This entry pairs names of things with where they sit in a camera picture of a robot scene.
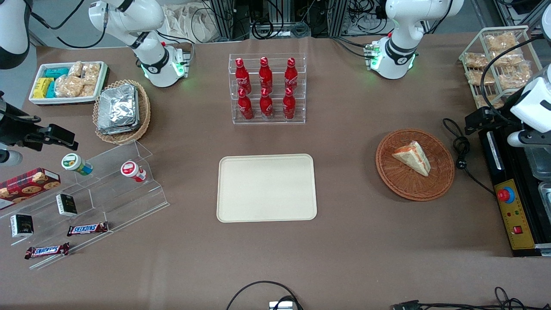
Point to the green lid white cup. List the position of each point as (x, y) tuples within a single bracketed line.
[(74, 162)]

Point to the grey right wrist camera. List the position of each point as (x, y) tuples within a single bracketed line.
[(9, 158)]

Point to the red lid white cup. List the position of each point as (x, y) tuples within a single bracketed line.
[(130, 169)]

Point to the yellow snack packet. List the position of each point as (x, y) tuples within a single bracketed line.
[(42, 87)]

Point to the triangle sandwich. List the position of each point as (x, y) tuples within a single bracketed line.
[(413, 158)]

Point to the small grey device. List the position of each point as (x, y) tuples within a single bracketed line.
[(282, 306)]

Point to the clear acrylic bottle rack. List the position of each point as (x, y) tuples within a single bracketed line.
[(275, 120)]

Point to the teal snack packet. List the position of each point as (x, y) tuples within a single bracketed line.
[(57, 72), (51, 89)]

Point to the small black tea box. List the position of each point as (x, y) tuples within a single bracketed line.
[(21, 225), (66, 205)]

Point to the beige plastic tray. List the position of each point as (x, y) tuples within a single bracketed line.
[(267, 189)]

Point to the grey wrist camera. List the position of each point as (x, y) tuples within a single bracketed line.
[(529, 139), (9, 158)]

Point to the clear fried snack bag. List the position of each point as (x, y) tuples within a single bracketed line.
[(488, 101), (478, 77), (500, 41), (475, 60), (514, 76)]

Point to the clear acrylic stepped display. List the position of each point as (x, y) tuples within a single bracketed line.
[(112, 193)]

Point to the steel pan insert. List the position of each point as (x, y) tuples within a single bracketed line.
[(546, 198), (542, 163)]

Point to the brown round wicker basket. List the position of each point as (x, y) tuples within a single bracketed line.
[(400, 185)]

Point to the light oval wicker basket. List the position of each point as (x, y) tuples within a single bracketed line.
[(144, 114)]

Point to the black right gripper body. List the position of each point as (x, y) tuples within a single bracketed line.
[(16, 130)]

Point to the black machine with yellow panel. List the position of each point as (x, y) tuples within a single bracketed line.
[(514, 211)]

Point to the beige cloth bag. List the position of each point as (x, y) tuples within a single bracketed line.
[(189, 23)]

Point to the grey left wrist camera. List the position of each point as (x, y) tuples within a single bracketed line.
[(529, 139)]

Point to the red emergency stop button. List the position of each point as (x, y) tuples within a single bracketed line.
[(506, 195)]

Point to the silver foil container stack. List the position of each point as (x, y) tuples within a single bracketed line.
[(117, 107)]

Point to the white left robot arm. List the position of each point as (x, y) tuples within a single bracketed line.
[(396, 43)]

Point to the clear rice cracker bag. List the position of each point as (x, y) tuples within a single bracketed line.
[(75, 69), (69, 87), (91, 73)]

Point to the red tartan cookie box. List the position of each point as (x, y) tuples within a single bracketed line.
[(26, 185)]

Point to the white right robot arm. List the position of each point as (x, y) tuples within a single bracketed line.
[(150, 56)]

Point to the brown snickers bar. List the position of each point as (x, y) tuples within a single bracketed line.
[(47, 250), (87, 229)]

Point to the red cola bottle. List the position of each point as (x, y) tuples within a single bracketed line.
[(266, 106), (265, 73), (289, 106), (242, 74), (245, 107), (291, 73)]

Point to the white rectangular snack bin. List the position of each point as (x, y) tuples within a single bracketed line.
[(38, 100)]

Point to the brown table cover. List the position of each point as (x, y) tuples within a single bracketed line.
[(366, 258)]

